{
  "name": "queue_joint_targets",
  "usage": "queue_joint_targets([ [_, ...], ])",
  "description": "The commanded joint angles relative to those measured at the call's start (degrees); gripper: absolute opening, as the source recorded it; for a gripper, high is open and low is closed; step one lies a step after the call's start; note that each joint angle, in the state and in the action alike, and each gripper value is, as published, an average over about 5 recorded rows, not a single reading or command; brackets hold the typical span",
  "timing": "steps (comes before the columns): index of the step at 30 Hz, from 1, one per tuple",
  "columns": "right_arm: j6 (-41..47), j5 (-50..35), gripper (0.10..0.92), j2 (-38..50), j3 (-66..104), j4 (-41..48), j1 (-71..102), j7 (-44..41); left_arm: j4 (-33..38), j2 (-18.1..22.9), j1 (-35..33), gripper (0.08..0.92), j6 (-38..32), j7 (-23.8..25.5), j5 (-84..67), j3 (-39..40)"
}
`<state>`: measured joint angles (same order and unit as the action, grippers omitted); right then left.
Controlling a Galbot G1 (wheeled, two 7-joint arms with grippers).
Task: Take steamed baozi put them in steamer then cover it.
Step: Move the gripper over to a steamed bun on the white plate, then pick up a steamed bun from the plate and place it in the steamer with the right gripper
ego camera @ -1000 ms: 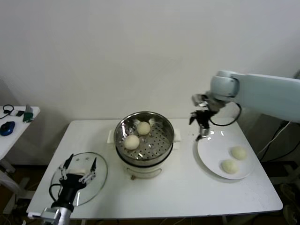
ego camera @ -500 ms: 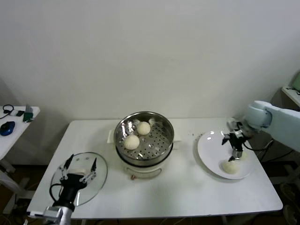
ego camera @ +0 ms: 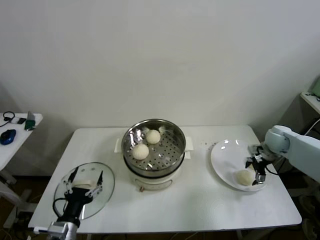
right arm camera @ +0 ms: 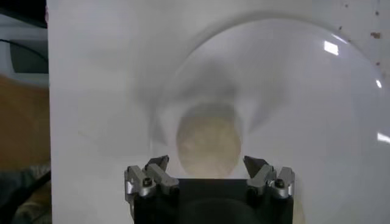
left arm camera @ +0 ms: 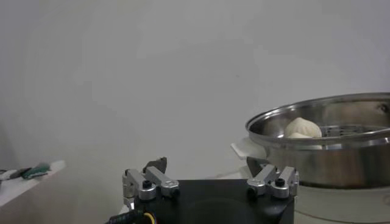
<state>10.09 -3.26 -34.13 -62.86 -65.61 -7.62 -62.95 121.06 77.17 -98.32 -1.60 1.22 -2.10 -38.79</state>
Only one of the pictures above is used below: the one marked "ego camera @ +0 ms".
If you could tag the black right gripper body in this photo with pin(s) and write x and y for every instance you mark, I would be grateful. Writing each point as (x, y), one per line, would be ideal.
(261, 162)

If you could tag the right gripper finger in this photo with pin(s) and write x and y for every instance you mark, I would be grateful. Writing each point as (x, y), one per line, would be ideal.
(250, 161)
(261, 178)

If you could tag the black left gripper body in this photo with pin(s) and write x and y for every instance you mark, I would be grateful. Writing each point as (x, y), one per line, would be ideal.
(75, 202)

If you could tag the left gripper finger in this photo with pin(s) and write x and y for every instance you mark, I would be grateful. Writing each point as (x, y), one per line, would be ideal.
(73, 175)
(101, 178)

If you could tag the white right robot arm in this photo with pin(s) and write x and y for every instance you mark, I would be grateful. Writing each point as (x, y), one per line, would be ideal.
(300, 147)

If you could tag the stainless steel steamer basket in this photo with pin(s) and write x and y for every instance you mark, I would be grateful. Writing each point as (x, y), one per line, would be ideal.
(130, 140)

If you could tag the white round plate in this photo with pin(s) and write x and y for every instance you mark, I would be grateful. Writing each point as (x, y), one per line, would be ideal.
(227, 160)
(209, 162)

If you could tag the white electric cooker base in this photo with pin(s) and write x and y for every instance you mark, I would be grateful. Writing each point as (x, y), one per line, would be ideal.
(152, 182)

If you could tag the white side table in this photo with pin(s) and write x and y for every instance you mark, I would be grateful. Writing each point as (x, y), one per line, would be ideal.
(17, 150)

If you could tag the grey metal piece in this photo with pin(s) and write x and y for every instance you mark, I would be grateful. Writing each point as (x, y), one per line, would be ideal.
(31, 115)

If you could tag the small black device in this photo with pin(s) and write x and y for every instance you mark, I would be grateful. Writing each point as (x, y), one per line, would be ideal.
(22, 120)

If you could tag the blue computer mouse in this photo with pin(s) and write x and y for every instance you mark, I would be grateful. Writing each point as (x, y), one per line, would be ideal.
(7, 136)

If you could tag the white side desk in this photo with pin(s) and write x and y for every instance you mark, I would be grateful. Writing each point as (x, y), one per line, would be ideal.
(311, 98)

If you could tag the pale green object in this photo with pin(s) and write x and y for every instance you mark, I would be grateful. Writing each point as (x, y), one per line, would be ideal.
(317, 86)

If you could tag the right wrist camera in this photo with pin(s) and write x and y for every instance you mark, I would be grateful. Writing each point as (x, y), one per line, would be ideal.
(255, 149)

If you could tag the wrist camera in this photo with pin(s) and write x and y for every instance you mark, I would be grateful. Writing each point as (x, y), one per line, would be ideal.
(47, 228)
(255, 149)

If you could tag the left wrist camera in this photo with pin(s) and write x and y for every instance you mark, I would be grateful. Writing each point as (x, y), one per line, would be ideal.
(47, 228)

